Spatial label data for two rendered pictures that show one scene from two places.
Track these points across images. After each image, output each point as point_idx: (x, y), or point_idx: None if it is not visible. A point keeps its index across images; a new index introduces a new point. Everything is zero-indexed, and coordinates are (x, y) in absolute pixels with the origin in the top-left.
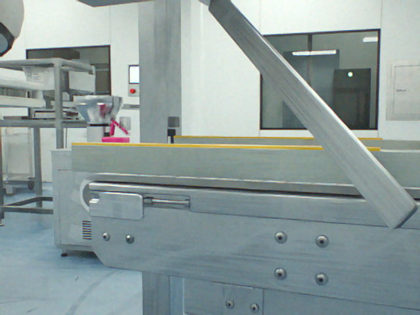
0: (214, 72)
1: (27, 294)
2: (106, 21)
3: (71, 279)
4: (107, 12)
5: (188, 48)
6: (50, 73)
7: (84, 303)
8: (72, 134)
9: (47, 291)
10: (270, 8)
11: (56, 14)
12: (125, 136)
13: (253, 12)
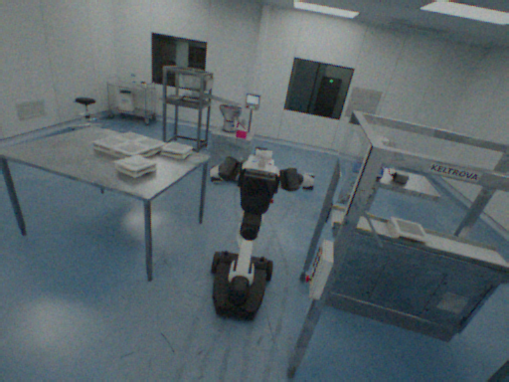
0: (265, 73)
1: (212, 197)
2: (206, 26)
3: (223, 190)
4: (207, 20)
5: (254, 55)
6: (196, 79)
7: (237, 203)
8: (179, 92)
9: (219, 196)
10: (302, 43)
11: (173, 13)
12: (211, 98)
13: (293, 43)
